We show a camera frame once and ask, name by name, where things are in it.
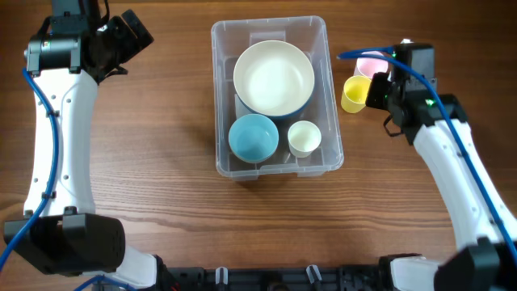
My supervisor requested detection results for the pink cup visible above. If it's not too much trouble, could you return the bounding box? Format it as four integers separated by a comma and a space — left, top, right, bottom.
354, 57, 389, 78

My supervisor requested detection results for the yellow cup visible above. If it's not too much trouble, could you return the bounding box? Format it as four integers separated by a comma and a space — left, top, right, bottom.
341, 75, 371, 113

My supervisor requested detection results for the cream cup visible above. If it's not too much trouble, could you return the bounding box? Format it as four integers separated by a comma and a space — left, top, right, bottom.
288, 120, 322, 158

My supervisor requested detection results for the dark blue bowl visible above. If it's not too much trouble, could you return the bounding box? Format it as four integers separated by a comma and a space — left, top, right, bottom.
245, 97, 313, 120

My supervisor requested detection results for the cream large bowl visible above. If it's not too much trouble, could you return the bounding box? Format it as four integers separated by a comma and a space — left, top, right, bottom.
233, 40, 315, 118

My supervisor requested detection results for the light blue small bowl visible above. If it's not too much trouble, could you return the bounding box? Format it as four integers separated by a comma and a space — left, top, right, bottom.
229, 114, 280, 163

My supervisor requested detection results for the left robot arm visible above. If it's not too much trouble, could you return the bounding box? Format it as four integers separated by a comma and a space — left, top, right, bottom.
1, 1, 158, 290

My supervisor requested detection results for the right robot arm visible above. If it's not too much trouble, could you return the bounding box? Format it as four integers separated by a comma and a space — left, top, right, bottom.
366, 43, 516, 290

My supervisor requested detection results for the clear plastic storage container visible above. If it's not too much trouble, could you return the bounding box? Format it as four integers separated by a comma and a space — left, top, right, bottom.
211, 15, 344, 181

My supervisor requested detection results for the left blue cable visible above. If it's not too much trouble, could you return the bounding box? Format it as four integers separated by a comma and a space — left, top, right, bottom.
0, 67, 138, 291

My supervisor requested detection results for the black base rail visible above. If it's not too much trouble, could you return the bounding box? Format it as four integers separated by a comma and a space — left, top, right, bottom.
168, 264, 395, 291

